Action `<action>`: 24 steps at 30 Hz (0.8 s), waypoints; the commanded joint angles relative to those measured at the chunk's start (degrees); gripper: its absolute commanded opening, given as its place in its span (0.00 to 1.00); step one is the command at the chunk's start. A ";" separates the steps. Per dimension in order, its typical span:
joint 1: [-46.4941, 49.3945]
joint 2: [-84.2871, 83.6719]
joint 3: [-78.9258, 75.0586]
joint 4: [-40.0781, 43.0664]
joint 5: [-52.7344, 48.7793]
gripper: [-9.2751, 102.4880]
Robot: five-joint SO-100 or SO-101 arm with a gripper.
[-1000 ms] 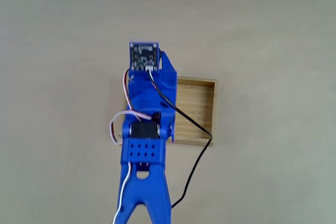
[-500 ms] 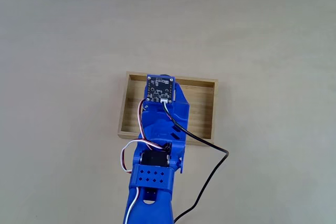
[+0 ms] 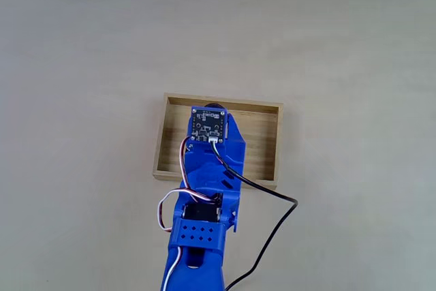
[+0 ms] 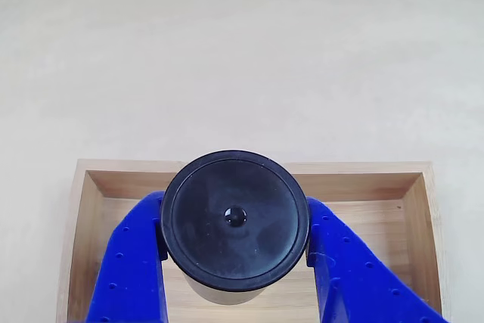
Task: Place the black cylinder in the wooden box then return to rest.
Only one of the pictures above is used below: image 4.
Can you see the black plastic cylinder canister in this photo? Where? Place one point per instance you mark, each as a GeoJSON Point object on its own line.
{"type": "Point", "coordinates": [234, 221]}

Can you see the shallow wooden box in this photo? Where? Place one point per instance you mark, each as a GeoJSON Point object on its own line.
{"type": "Point", "coordinates": [378, 232]}

